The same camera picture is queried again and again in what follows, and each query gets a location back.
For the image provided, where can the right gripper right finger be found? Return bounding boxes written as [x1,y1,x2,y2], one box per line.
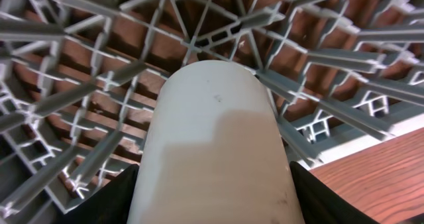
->
[290,162,378,224]

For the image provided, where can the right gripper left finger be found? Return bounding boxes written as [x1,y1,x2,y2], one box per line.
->
[56,164,139,224]

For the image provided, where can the small white green cup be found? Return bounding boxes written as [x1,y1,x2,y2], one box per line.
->
[128,60,303,223]

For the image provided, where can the grey plastic dishwasher rack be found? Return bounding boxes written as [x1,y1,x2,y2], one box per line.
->
[1,0,423,223]

